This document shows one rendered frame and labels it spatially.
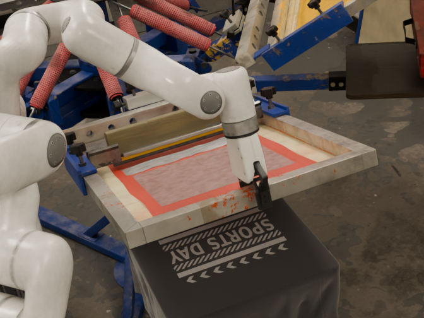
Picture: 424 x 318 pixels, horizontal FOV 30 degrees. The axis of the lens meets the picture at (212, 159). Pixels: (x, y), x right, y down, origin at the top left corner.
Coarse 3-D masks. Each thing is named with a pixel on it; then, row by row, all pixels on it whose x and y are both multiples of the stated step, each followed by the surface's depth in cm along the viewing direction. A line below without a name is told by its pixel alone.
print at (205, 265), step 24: (240, 216) 216; (264, 216) 215; (168, 240) 211; (192, 240) 210; (216, 240) 209; (240, 240) 208; (264, 240) 206; (192, 264) 202; (216, 264) 201; (240, 264) 200
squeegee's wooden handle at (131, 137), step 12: (144, 120) 218; (156, 120) 217; (168, 120) 218; (180, 120) 219; (192, 120) 220; (204, 120) 222; (216, 120) 223; (108, 132) 214; (120, 132) 214; (132, 132) 216; (144, 132) 217; (156, 132) 218; (168, 132) 219; (180, 132) 220; (108, 144) 215; (120, 144) 215; (132, 144) 216; (144, 144) 217
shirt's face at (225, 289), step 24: (288, 216) 214; (288, 240) 205; (312, 240) 204; (144, 264) 204; (168, 264) 203; (264, 264) 198; (288, 264) 197; (312, 264) 196; (168, 288) 195; (192, 288) 194; (216, 288) 193; (240, 288) 192; (264, 288) 191; (168, 312) 188; (192, 312) 187
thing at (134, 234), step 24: (264, 120) 226; (288, 120) 212; (312, 144) 198; (336, 144) 184; (360, 144) 179; (312, 168) 171; (336, 168) 172; (360, 168) 174; (96, 192) 189; (240, 192) 167; (288, 192) 169; (120, 216) 169; (168, 216) 162; (192, 216) 163; (216, 216) 165; (144, 240) 161
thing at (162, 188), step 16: (144, 160) 219; (192, 160) 209; (128, 176) 208; (144, 176) 205; (160, 176) 202; (176, 176) 199; (192, 176) 196; (208, 176) 193; (144, 192) 192; (160, 192) 189; (176, 192) 187; (192, 192) 184; (208, 192) 182; (224, 192) 180; (160, 208) 179; (176, 208) 177
